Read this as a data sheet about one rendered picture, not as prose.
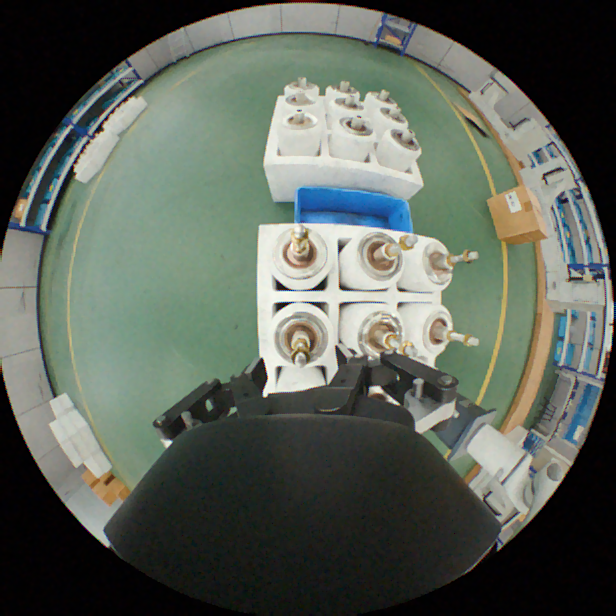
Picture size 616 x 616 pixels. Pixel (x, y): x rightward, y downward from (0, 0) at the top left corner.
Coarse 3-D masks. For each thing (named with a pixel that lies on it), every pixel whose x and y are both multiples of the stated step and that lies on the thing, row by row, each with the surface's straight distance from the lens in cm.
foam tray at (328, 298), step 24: (264, 240) 34; (336, 240) 34; (264, 264) 32; (336, 264) 32; (264, 288) 32; (288, 288) 42; (312, 288) 42; (336, 288) 32; (384, 288) 37; (264, 312) 32; (336, 312) 32; (264, 336) 33; (336, 336) 33; (264, 360) 34; (336, 360) 34; (432, 360) 46
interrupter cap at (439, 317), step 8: (432, 312) 33; (440, 312) 34; (432, 320) 32; (440, 320) 34; (448, 320) 35; (424, 328) 31; (432, 328) 33; (424, 336) 32; (432, 336) 33; (424, 344) 32; (432, 344) 33; (440, 344) 35; (432, 352) 34
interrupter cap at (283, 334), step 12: (300, 312) 24; (288, 324) 24; (300, 324) 24; (312, 324) 24; (276, 336) 25; (288, 336) 25; (312, 336) 25; (324, 336) 25; (276, 348) 25; (288, 348) 25; (312, 348) 25; (324, 348) 25; (288, 360) 25; (312, 360) 25
